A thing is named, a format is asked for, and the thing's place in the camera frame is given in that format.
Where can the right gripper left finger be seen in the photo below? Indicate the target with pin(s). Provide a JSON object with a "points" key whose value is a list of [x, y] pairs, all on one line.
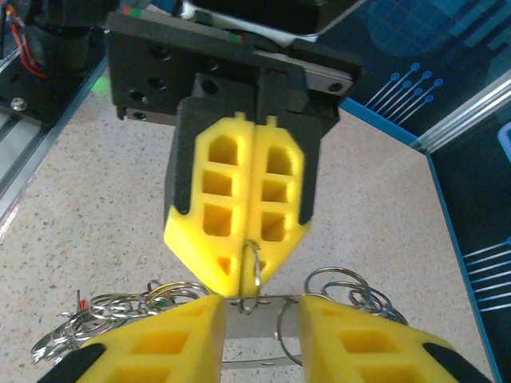
{"points": [[199, 319]]}

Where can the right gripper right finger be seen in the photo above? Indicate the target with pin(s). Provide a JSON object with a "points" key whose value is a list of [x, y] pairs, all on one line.
{"points": [[319, 339]]}

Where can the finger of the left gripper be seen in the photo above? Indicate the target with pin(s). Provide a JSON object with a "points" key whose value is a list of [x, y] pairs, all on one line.
{"points": [[187, 243], [279, 247]]}

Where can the large metal band keyring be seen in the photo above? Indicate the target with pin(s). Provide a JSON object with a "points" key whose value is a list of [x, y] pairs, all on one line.
{"points": [[263, 319]]}

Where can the red plastic key tag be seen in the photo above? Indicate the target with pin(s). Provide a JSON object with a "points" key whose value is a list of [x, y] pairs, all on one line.
{"points": [[82, 304]]}

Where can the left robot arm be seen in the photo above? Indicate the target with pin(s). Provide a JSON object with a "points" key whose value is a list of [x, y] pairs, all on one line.
{"points": [[60, 48]]}

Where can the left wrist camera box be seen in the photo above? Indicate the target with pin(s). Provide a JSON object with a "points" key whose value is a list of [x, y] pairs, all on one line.
{"points": [[259, 16]]}

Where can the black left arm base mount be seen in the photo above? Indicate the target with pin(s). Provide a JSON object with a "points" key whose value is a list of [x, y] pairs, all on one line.
{"points": [[52, 99]]}

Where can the long table edge rail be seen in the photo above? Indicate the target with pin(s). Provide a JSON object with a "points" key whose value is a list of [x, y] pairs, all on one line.
{"points": [[460, 259]]}

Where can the table side edge rail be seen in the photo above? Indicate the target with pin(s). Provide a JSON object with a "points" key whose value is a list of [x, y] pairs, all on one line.
{"points": [[379, 119]]}

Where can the aluminium slotted mounting rail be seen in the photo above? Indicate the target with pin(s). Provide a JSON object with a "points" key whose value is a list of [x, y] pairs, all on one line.
{"points": [[16, 159]]}

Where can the aluminium frame post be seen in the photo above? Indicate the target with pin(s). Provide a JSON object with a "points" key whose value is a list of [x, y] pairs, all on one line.
{"points": [[463, 115]]}

